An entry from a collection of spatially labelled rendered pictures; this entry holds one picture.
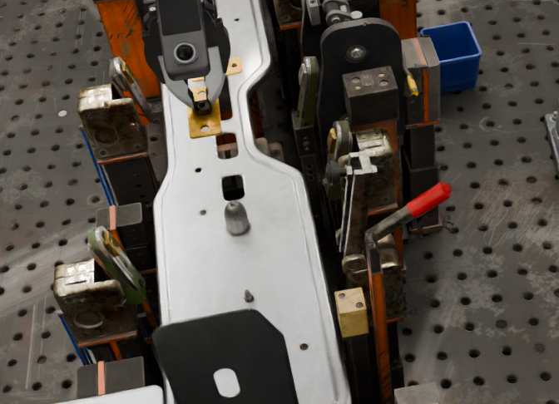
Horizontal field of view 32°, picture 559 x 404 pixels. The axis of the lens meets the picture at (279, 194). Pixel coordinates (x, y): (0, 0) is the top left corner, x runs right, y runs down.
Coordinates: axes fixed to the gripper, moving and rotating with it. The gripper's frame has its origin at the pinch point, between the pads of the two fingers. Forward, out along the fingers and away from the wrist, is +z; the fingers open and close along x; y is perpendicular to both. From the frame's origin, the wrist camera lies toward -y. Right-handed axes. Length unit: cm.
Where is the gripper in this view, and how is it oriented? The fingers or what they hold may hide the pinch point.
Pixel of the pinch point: (200, 101)
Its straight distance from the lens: 115.2
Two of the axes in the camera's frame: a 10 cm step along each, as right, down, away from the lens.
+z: 1.3, 6.7, 7.3
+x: -9.9, 1.7, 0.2
